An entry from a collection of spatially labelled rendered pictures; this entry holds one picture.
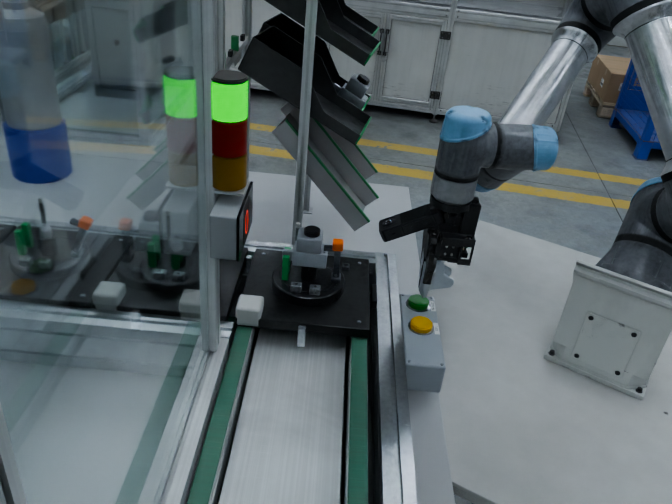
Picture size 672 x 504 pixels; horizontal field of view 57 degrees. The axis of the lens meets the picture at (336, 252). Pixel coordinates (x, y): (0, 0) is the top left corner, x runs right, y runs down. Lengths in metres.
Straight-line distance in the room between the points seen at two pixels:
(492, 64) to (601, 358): 4.09
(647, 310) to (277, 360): 0.66
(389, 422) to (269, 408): 0.20
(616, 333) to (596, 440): 0.20
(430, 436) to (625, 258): 0.48
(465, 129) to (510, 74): 4.23
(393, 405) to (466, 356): 0.32
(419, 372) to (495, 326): 0.34
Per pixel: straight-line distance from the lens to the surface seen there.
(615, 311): 1.24
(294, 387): 1.05
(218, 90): 0.82
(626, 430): 1.25
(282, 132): 1.31
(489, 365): 1.26
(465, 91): 5.24
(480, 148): 1.02
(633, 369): 1.29
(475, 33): 5.15
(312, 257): 1.13
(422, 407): 1.14
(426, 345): 1.11
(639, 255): 1.25
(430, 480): 1.03
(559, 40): 1.33
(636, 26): 1.25
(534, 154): 1.06
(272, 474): 0.93
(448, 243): 1.09
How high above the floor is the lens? 1.64
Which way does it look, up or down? 31 degrees down
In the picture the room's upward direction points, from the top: 6 degrees clockwise
